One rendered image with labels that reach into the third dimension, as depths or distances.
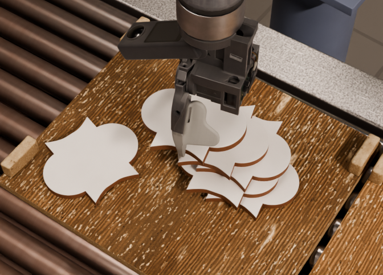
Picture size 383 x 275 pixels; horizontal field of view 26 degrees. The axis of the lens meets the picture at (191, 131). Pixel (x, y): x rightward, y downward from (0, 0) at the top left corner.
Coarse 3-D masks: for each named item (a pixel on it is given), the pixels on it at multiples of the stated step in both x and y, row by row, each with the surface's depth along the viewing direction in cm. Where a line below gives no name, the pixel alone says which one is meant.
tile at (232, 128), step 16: (160, 96) 111; (192, 96) 111; (144, 112) 110; (160, 112) 109; (208, 112) 109; (224, 112) 109; (240, 112) 109; (160, 128) 108; (224, 128) 107; (240, 128) 107; (160, 144) 106; (224, 144) 106
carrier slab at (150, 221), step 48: (96, 96) 122; (144, 96) 122; (288, 96) 122; (144, 144) 117; (288, 144) 117; (336, 144) 117; (48, 192) 112; (144, 192) 112; (192, 192) 112; (336, 192) 112; (96, 240) 108; (144, 240) 108; (192, 240) 108; (240, 240) 108; (288, 240) 108
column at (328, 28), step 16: (272, 0) 167; (288, 0) 158; (304, 0) 155; (320, 0) 144; (336, 0) 142; (352, 0) 142; (272, 16) 167; (288, 16) 161; (304, 16) 158; (320, 16) 157; (336, 16) 158; (352, 16) 162; (288, 32) 164; (304, 32) 162; (320, 32) 161; (336, 32) 162; (320, 48) 165; (336, 48) 167
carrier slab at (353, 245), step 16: (368, 192) 112; (352, 208) 111; (368, 208) 111; (352, 224) 110; (368, 224) 110; (336, 240) 108; (352, 240) 108; (368, 240) 108; (320, 256) 107; (336, 256) 107; (352, 256) 107; (368, 256) 107; (320, 272) 106; (336, 272) 106; (352, 272) 106; (368, 272) 106
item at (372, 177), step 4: (380, 160) 112; (376, 164) 112; (380, 164) 112; (376, 168) 111; (380, 168) 111; (372, 172) 112; (376, 172) 111; (380, 172) 111; (372, 176) 112; (376, 176) 112; (380, 176) 111; (372, 180) 113; (376, 180) 112; (380, 180) 112
